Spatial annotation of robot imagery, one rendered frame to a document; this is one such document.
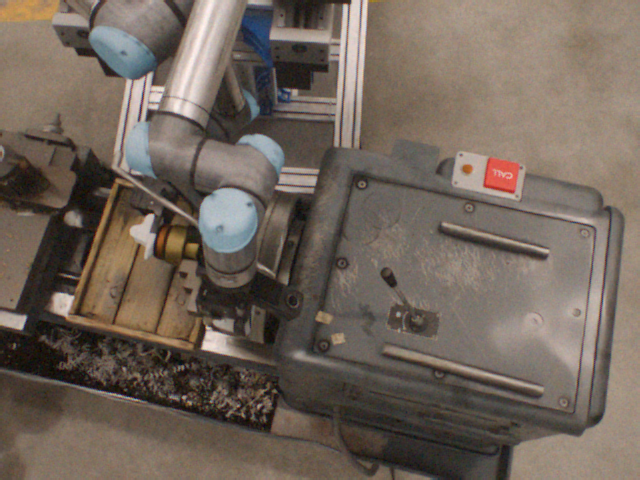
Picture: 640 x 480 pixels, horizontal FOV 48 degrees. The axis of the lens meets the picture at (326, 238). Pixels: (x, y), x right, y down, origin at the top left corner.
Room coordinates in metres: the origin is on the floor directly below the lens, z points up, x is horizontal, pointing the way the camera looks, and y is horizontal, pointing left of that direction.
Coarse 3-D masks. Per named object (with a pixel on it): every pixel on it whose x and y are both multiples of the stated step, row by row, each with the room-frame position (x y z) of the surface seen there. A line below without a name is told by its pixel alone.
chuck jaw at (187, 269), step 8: (184, 264) 0.41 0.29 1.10; (192, 264) 0.42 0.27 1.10; (184, 272) 0.40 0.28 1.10; (192, 272) 0.40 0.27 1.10; (192, 280) 0.38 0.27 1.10; (200, 280) 0.38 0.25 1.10; (184, 288) 0.37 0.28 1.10; (192, 288) 0.36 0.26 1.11; (192, 296) 0.35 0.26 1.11; (192, 304) 0.33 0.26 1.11; (192, 312) 0.32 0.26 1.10; (216, 328) 0.29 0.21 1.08
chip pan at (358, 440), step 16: (288, 416) 0.17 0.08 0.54; (304, 416) 0.17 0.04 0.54; (272, 432) 0.13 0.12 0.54; (288, 432) 0.13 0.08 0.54; (304, 432) 0.13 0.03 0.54; (320, 432) 0.14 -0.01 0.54; (352, 432) 0.14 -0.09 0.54; (368, 432) 0.14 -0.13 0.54; (352, 448) 0.10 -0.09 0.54; (368, 448) 0.10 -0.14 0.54; (384, 448) 0.10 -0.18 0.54; (400, 448) 0.10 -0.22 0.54; (416, 448) 0.11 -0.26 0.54; (432, 448) 0.11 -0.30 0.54; (464, 448) 0.11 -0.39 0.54; (400, 464) 0.06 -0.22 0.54; (416, 464) 0.07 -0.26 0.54; (432, 464) 0.07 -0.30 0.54; (448, 464) 0.07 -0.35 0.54; (464, 464) 0.07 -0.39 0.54; (480, 464) 0.07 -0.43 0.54; (496, 464) 0.07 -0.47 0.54
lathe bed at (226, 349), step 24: (96, 192) 0.66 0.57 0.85; (96, 216) 0.60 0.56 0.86; (72, 240) 0.54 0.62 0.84; (72, 264) 0.48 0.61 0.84; (72, 288) 0.42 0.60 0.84; (48, 312) 0.36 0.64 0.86; (120, 336) 0.34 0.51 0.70; (216, 336) 0.32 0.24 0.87; (216, 360) 0.29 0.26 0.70; (240, 360) 0.29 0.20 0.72; (264, 360) 0.27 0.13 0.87
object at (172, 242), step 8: (168, 224) 0.50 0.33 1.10; (176, 224) 0.50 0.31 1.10; (160, 232) 0.48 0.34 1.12; (168, 232) 0.48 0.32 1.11; (176, 232) 0.48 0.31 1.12; (184, 232) 0.48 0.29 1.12; (160, 240) 0.46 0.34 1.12; (168, 240) 0.46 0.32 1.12; (176, 240) 0.46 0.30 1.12; (184, 240) 0.46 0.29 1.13; (160, 248) 0.44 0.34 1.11; (168, 248) 0.44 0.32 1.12; (176, 248) 0.44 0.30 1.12; (184, 248) 0.45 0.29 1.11; (192, 248) 0.45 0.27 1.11; (200, 248) 0.46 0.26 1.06; (160, 256) 0.43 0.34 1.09; (168, 256) 0.43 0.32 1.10; (176, 256) 0.43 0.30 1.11; (184, 256) 0.43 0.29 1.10; (192, 256) 0.43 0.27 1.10; (200, 256) 0.45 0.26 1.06; (176, 264) 0.42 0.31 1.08
